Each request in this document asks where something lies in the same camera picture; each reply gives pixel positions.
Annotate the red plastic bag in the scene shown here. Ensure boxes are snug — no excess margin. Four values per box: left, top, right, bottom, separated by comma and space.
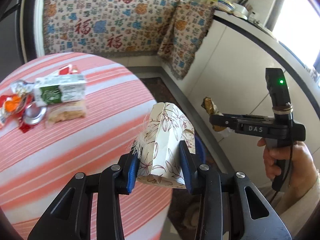
1, 94, 33, 128

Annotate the patterned fabric cover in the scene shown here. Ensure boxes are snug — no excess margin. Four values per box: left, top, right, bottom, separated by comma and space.
43, 0, 214, 80

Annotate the person right hand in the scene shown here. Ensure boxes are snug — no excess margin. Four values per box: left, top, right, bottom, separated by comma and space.
256, 138, 318, 193

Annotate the crushed red soda can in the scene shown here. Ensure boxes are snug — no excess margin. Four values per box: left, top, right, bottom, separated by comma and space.
19, 101, 47, 133

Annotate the green white milk carton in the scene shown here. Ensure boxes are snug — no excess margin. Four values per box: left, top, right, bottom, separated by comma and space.
33, 74, 87, 107

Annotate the gold brown candy wrapper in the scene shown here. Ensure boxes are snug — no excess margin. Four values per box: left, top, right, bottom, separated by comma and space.
201, 96, 226, 132

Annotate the white floral paper box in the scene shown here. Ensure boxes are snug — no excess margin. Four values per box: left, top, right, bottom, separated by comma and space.
133, 102, 196, 189

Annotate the pink striped tablecloth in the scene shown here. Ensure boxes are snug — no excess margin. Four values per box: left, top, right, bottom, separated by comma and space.
0, 52, 174, 240

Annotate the red white paper carton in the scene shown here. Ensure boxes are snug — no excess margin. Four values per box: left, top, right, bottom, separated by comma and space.
57, 64, 81, 75

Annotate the silver foil wrapper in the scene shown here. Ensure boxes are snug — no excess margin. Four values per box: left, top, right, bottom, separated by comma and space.
10, 80, 35, 96

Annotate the beige snack wrapper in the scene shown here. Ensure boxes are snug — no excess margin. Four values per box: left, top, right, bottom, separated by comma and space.
46, 100, 87, 126

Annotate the white knit sleeve forearm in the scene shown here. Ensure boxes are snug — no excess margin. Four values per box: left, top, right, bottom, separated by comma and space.
271, 171, 319, 237

